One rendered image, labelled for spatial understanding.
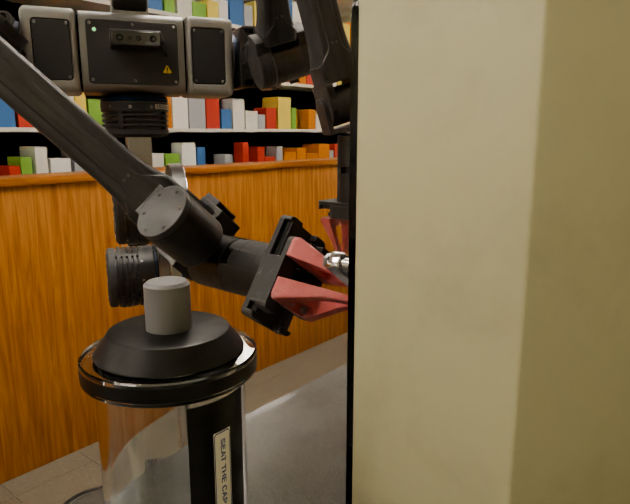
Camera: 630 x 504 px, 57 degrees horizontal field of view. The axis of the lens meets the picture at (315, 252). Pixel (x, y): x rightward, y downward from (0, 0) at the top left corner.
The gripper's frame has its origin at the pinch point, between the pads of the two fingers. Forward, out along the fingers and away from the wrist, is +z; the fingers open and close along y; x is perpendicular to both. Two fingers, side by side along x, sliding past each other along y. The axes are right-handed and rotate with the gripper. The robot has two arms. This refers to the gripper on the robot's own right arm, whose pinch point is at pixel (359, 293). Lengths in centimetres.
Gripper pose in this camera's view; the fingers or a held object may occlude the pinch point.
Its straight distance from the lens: 50.6
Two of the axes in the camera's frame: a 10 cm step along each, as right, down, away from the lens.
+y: 3.6, -9.0, 2.6
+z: 7.9, 1.5, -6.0
